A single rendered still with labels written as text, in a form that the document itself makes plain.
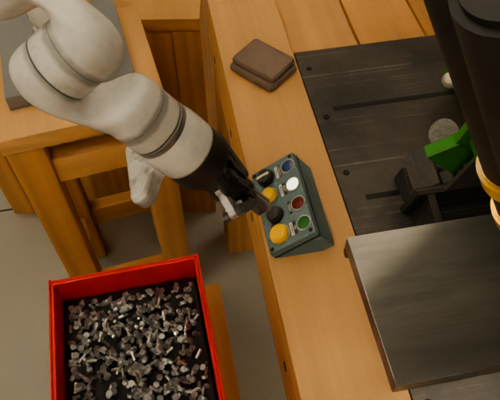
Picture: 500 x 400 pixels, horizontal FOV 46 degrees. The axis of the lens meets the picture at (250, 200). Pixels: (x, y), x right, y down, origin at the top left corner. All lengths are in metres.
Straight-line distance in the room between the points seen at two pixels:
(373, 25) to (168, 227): 0.67
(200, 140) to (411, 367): 0.31
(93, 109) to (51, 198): 0.72
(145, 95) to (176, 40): 0.89
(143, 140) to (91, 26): 0.13
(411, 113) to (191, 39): 0.61
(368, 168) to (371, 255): 0.38
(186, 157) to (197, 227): 1.36
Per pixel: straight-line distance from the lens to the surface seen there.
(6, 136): 1.16
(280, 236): 0.85
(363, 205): 0.94
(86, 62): 0.54
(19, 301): 1.97
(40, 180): 1.26
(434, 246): 0.64
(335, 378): 0.81
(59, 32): 0.55
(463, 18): 0.19
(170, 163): 0.63
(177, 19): 1.43
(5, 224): 2.14
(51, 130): 1.15
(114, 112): 0.59
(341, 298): 0.85
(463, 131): 0.75
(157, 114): 0.60
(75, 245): 1.46
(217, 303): 0.95
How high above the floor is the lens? 1.66
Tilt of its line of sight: 55 degrees down
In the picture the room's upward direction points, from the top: straight up
